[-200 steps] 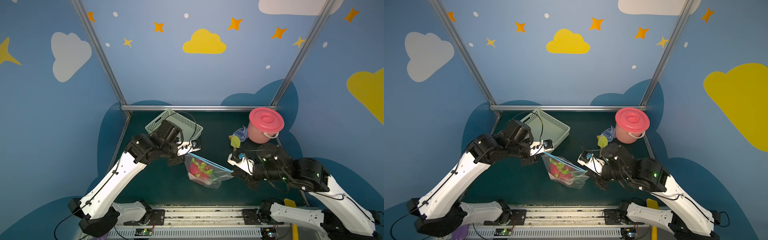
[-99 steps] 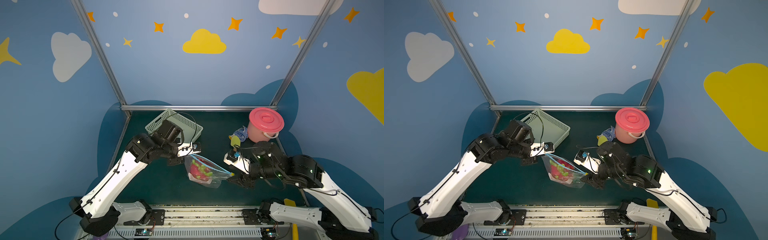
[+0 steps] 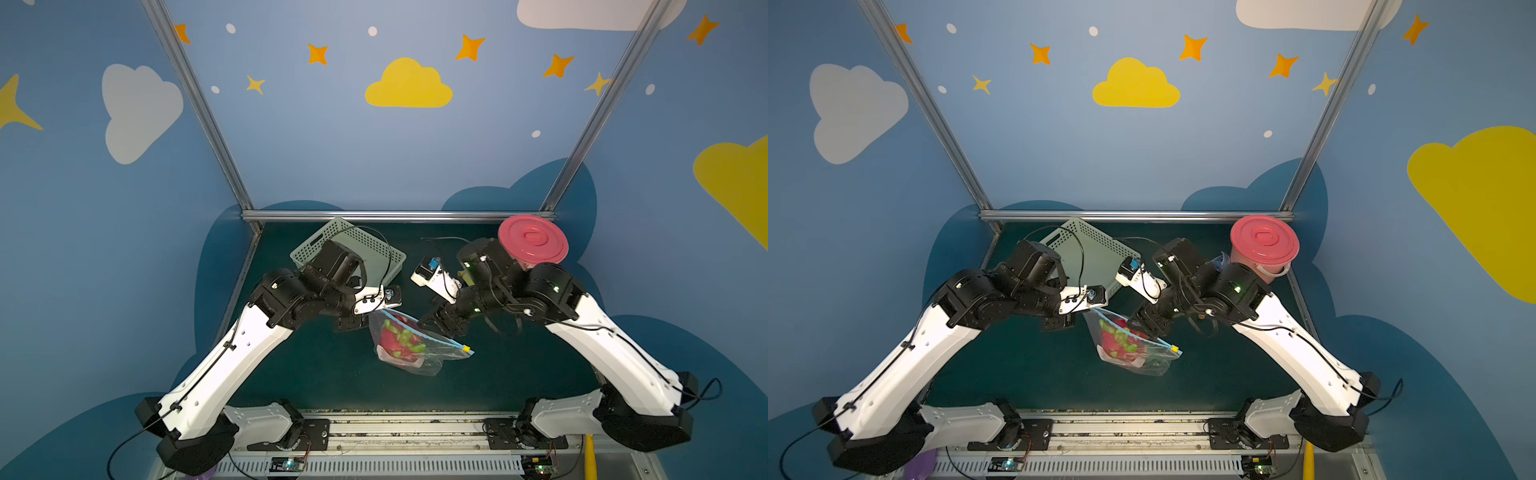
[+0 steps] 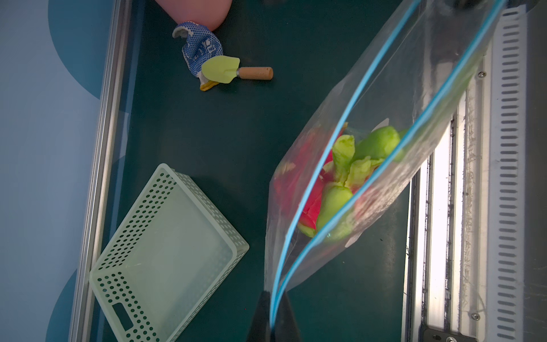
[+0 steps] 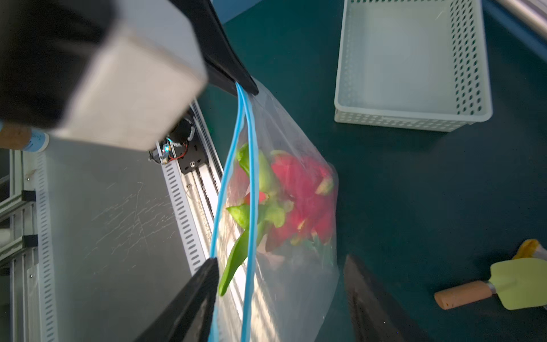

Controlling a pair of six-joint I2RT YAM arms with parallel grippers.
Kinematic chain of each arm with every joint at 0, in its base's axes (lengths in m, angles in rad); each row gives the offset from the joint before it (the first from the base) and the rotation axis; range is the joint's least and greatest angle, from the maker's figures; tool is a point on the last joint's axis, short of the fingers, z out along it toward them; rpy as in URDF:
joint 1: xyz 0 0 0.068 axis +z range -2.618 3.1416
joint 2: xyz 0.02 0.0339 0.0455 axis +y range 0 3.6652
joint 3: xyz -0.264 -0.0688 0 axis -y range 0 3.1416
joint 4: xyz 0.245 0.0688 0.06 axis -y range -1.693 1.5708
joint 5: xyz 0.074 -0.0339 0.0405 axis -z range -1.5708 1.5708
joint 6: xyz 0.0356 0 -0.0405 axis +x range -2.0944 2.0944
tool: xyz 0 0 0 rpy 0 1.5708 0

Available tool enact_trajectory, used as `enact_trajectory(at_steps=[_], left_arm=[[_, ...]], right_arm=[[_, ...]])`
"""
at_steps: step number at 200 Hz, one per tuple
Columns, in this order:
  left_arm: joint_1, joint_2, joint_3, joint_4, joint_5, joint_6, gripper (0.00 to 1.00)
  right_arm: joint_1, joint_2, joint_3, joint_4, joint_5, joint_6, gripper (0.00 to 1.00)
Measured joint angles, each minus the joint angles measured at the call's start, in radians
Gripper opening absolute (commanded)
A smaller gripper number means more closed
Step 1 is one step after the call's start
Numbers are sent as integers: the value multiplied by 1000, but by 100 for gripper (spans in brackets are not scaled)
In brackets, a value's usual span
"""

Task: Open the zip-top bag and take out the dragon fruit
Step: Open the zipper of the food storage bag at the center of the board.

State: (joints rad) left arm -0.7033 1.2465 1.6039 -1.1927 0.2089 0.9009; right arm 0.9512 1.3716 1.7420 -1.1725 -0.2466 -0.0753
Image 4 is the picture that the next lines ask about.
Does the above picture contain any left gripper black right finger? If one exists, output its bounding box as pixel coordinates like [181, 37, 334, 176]
[273, 294, 301, 342]

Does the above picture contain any green trowel wooden handle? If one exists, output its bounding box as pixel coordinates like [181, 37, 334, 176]
[202, 56, 273, 84]

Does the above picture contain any aluminium frame back rail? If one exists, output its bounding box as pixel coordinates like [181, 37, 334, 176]
[68, 1, 132, 341]

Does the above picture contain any light green perforated plastic basket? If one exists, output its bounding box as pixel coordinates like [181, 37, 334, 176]
[90, 163, 249, 341]

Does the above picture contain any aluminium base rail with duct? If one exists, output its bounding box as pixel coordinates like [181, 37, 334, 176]
[401, 1, 546, 341]

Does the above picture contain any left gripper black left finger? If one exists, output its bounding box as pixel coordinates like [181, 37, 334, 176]
[246, 292, 272, 342]

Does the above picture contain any pink dragon fruit toy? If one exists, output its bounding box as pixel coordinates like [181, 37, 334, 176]
[273, 125, 406, 238]

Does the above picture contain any pink plastic bucket with lid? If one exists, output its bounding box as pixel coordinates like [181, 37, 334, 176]
[155, 0, 232, 31]

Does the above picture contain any clear zip-top bag blue seal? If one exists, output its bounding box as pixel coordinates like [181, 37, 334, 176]
[264, 1, 507, 330]

